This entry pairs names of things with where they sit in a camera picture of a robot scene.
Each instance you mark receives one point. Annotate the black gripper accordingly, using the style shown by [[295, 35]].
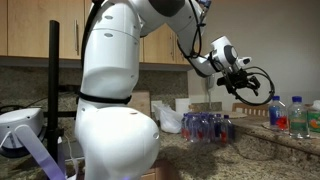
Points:
[[239, 80]]

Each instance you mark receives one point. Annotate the Fiji water bottle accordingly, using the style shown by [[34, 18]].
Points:
[[277, 115], [297, 117]]

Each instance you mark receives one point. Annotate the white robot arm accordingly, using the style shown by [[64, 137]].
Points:
[[119, 142]]

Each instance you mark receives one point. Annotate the pack of Fiji water bottles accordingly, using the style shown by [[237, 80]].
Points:
[[207, 128]]

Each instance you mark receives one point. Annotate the wooden chair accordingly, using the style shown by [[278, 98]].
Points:
[[261, 110]]

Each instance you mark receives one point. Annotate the green tissue box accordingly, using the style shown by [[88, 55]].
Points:
[[314, 121]]

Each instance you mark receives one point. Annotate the white plastic bag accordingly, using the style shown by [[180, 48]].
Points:
[[170, 120]]

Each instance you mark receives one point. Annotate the wooden cutting board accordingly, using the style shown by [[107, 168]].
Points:
[[141, 101]]

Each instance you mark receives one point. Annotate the white VR headset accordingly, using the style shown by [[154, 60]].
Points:
[[19, 130]]

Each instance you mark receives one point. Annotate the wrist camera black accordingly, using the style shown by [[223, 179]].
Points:
[[221, 81]]

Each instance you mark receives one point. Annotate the wall telephone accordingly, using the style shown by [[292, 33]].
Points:
[[209, 82]]

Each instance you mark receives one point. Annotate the black camera stand pole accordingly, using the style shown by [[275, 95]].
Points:
[[53, 132]]

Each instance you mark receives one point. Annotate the wooden wall cabinets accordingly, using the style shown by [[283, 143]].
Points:
[[43, 30]]

